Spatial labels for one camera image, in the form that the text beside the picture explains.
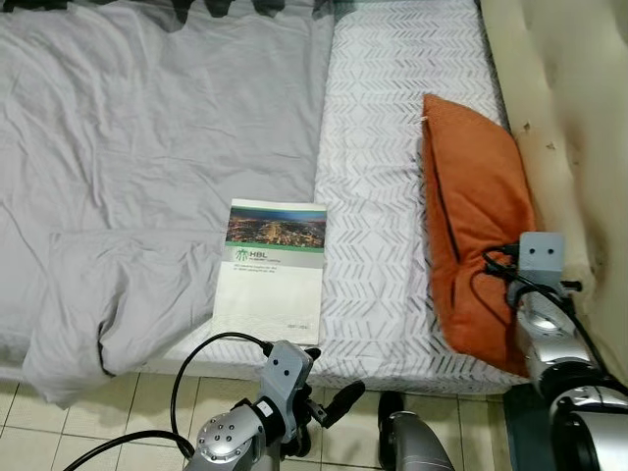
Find white HBL city-photo book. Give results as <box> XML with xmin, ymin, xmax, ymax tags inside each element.
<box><xmin>211</xmin><ymin>198</ymin><xmax>329</xmax><ymax>346</ymax></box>

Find silver black robot leg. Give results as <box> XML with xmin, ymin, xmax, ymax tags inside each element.
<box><xmin>377</xmin><ymin>390</ymin><xmax>458</xmax><ymax>471</ymax></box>

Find orange pillow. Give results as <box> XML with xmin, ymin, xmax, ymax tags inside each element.
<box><xmin>421</xmin><ymin>93</ymin><xmax>539</xmax><ymax>379</ymax></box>

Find white chevron patterned mattress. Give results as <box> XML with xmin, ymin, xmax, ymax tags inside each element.
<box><xmin>157</xmin><ymin>0</ymin><xmax>536</xmax><ymax>395</ymax></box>

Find grey crumpled blanket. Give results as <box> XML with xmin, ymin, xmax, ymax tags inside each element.
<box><xmin>0</xmin><ymin>0</ymin><xmax>337</xmax><ymax>408</ymax></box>

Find cream tufted headboard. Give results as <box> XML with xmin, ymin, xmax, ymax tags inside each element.
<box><xmin>479</xmin><ymin>0</ymin><xmax>628</xmax><ymax>384</ymax></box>

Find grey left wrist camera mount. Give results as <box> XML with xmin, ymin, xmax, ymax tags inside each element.
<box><xmin>257</xmin><ymin>340</ymin><xmax>316</xmax><ymax>445</ymax></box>

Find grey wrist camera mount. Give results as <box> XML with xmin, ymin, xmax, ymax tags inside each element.
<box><xmin>257</xmin><ymin>340</ymin><xmax>316</xmax><ymax>445</ymax></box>
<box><xmin>516</xmin><ymin>232</ymin><xmax>568</xmax><ymax>297</ymax></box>

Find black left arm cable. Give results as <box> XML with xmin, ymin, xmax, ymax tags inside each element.
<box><xmin>59</xmin><ymin>332</ymin><xmax>276</xmax><ymax>471</ymax></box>

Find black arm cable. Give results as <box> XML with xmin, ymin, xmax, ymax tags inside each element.
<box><xmin>481</xmin><ymin>241</ymin><xmax>628</xmax><ymax>395</ymax></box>
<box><xmin>59</xmin><ymin>332</ymin><xmax>276</xmax><ymax>471</ymax></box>

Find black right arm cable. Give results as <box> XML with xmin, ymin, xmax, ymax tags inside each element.
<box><xmin>481</xmin><ymin>241</ymin><xmax>628</xmax><ymax>395</ymax></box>

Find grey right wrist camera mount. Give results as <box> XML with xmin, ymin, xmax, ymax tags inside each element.
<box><xmin>516</xmin><ymin>232</ymin><xmax>568</xmax><ymax>297</ymax></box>

